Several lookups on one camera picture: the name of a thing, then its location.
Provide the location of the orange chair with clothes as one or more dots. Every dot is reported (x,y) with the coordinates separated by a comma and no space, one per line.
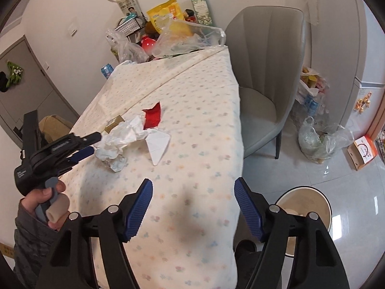
(54,127)

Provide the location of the green plush toy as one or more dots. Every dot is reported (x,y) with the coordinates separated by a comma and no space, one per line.
(15,74)

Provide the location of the blue drink can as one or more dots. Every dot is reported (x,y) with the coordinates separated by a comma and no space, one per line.
(107,70)

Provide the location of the floral white tablecloth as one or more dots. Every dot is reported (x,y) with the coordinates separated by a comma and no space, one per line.
(186,238)

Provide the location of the red white round jar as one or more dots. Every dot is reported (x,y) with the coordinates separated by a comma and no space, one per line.
(147,44)

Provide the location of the white mesh hanging bag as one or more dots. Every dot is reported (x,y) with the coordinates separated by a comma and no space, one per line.
(311,0)

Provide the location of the red paper scrap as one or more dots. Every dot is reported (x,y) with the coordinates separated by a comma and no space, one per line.
(152,117)

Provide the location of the yellow snack bag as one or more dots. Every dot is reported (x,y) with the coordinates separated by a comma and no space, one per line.
(170,14)

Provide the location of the green tall box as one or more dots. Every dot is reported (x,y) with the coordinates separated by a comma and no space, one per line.
(202,12)

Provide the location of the dark jacket forearm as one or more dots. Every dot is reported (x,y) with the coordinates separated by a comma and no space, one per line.
(33,240)

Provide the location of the plastic bag of bottles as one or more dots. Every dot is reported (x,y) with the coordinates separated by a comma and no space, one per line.
(319,143)

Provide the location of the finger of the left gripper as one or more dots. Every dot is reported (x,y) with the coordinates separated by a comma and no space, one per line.
(82,154)
(78,142)

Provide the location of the white refrigerator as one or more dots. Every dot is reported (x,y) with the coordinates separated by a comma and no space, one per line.
(347,50)

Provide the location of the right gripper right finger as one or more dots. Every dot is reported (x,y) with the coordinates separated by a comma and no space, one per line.
(252,206)

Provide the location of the black wire basket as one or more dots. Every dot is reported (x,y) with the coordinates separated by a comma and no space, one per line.
(132,27)

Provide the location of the clear plastic bag left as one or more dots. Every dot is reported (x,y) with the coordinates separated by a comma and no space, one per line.
(123,49)

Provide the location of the orange white cardboard box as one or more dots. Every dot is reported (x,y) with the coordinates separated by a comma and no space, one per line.
(362,151)

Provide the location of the clear plastic bag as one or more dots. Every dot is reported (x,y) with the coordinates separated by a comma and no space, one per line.
(178,37)
(123,49)

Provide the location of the small brown cardboard box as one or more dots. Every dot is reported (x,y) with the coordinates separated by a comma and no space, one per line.
(113,123)

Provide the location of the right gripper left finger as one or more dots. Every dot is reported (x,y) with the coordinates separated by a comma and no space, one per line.
(138,205)

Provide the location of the white milk carton bag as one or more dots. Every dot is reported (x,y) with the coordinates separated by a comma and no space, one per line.
(129,7)

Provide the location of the round white trash bin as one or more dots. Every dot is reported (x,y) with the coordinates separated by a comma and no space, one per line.
(303,200)

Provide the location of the clear plastic bag right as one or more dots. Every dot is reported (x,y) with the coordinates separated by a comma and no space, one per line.
(178,37)

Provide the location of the grey door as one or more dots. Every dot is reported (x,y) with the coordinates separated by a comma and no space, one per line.
(35,91)

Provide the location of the white bag of trash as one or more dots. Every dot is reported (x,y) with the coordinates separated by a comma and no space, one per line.
(311,92)

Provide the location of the grey upholstered chair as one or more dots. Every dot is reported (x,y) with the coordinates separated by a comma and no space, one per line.
(267,47)

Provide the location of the white tissue paper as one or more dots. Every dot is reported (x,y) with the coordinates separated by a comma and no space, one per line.
(111,147)

